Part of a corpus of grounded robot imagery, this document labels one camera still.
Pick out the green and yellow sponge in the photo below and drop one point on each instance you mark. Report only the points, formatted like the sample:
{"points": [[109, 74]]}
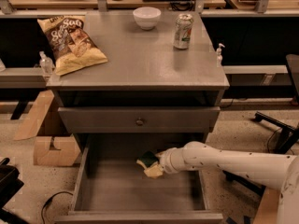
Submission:
{"points": [[147, 160]]}

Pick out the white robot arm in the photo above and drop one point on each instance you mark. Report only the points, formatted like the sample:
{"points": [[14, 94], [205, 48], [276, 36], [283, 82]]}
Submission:
{"points": [[275, 171]]}

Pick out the closed grey top drawer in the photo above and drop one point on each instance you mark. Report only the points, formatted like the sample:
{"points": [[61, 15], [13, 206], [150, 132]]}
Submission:
{"points": [[139, 119]]}

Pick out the open grey middle drawer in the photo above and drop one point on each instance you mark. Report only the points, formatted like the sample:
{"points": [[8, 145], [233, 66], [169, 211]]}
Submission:
{"points": [[112, 188]]}

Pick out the grey drawer cabinet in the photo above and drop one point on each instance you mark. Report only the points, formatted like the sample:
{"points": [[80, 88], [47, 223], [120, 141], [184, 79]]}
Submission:
{"points": [[143, 69]]}

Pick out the cardboard box on floor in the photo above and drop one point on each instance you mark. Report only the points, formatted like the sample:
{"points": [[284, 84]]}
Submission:
{"points": [[53, 145]]}

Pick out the cardboard box at right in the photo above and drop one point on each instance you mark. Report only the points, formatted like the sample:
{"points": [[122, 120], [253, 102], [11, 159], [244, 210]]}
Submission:
{"points": [[267, 212]]}

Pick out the silver soda can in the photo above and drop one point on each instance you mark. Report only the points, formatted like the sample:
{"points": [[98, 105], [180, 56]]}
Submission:
{"points": [[183, 30]]}

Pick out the white ceramic bowl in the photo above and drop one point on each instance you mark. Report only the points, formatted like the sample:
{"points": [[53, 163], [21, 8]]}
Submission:
{"points": [[147, 17]]}

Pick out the yellow brown chip bag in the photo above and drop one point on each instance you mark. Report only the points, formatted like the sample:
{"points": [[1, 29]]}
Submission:
{"points": [[72, 47]]}

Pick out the clear plastic bottle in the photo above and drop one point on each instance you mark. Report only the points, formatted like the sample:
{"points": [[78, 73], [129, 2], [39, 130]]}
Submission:
{"points": [[46, 64]]}

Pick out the black equipment at left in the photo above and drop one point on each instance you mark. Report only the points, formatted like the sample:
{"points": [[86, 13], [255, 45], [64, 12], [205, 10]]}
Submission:
{"points": [[9, 186]]}

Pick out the wooden back shelf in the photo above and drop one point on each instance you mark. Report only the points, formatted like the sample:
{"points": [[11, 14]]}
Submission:
{"points": [[78, 4]]}

